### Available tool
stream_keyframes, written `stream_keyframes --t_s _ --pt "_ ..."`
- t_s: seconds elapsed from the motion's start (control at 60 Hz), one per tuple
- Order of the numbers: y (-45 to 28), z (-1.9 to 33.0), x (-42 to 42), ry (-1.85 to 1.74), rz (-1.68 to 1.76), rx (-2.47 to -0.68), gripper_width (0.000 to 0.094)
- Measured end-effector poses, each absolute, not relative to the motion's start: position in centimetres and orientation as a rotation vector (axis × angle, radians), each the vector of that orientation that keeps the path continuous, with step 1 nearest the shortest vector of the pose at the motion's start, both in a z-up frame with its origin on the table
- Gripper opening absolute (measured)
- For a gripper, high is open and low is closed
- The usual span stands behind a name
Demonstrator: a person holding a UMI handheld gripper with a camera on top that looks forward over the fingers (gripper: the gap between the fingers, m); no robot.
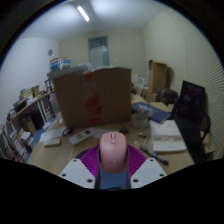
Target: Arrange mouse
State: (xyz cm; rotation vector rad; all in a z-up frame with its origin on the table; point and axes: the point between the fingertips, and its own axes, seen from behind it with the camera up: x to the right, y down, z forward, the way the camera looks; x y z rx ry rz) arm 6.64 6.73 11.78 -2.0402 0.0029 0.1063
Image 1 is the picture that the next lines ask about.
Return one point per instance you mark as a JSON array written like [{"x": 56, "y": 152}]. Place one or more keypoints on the ceiling tube light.
[{"x": 83, "y": 13}]

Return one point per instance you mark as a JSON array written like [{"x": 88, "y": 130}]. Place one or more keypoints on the dark bag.
[{"x": 166, "y": 96}]

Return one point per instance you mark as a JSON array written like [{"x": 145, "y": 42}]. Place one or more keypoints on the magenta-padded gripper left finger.
[{"x": 78, "y": 171}]

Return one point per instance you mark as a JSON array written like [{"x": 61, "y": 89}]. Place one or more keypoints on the large brown cardboard box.
[{"x": 93, "y": 96}]

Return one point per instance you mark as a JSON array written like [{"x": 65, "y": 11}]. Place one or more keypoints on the clear plastic cup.
[{"x": 139, "y": 120}]

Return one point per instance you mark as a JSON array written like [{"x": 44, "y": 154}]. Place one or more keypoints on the round wall clock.
[{"x": 50, "y": 52}]

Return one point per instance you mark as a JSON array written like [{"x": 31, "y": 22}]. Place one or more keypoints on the white remote control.
[{"x": 80, "y": 136}]

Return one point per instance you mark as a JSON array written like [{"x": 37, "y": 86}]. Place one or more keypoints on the blue book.
[{"x": 156, "y": 111}]

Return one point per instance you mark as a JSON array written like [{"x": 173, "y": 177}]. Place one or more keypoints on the door window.
[{"x": 98, "y": 51}]

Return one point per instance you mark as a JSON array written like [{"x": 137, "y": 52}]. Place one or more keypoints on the blue and white carton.
[{"x": 60, "y": 63}]

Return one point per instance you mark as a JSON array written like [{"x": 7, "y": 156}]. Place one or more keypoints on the black office chair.
[{"x": 191, "y": 110}]

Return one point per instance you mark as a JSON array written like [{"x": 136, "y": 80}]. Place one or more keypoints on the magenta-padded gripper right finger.
[{"x": 146, "y": 171}]

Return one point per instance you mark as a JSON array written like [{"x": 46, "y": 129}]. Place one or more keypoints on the white book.
[{"x": 166, "y": 135}]

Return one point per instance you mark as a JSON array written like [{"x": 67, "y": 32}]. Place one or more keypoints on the tall open cardboard box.
[{"x": 157, "y": 76}]

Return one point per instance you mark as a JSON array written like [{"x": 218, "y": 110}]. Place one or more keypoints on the pink computer mouse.
[{"x": 113, "y": 153}]

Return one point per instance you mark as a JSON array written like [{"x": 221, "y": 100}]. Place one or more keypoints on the cluttered shelf unit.
[{"x": 23, "y": 120}]

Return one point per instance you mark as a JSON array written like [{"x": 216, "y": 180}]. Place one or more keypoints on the small white flat device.
[{"x": 52, "y": 142}]

